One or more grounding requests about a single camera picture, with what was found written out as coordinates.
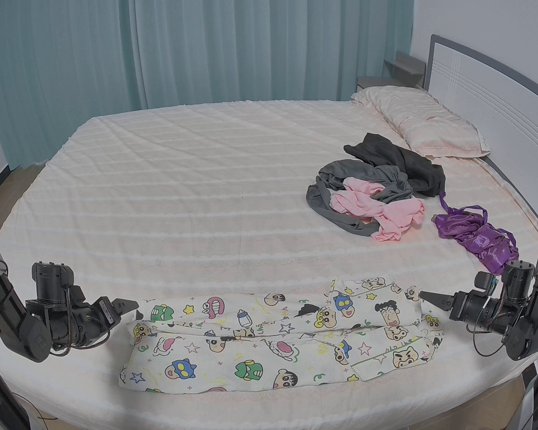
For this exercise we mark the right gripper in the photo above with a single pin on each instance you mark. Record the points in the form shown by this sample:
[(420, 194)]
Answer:
[(468, 307)]

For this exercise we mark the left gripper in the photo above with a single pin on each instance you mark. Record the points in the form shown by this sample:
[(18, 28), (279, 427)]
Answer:
[(89, 323)]

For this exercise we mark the white printed pyjama top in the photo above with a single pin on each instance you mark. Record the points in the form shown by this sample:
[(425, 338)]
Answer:
[(251, 352)]

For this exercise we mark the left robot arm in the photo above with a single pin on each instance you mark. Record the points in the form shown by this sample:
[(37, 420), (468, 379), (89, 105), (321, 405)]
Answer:
[(49, 285)]

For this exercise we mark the bed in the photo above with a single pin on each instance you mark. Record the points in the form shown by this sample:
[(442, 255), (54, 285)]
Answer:
[(184, 173)]

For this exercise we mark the purple garment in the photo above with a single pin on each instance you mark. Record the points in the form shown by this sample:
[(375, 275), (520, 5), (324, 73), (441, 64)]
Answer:
[(479, 235)]

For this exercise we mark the pink garment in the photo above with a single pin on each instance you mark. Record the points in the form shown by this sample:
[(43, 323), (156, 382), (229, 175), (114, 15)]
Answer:
[(385, 211)]

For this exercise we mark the black garment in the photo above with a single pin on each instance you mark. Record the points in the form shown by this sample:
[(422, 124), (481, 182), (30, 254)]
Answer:
[(412, 164)]

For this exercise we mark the grey garment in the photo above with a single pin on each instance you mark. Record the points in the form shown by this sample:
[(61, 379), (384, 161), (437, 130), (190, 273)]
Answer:
[(338, 170)]

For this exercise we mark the grey bedside table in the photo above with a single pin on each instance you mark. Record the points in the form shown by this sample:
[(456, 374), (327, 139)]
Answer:
[(401, 67)]

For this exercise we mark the blue-green curtain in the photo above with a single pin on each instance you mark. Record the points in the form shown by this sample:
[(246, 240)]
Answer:
[(273, 34), (58, 61)]

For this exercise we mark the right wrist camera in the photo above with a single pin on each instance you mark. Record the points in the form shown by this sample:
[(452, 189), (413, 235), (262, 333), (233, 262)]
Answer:
[(484, 281)]

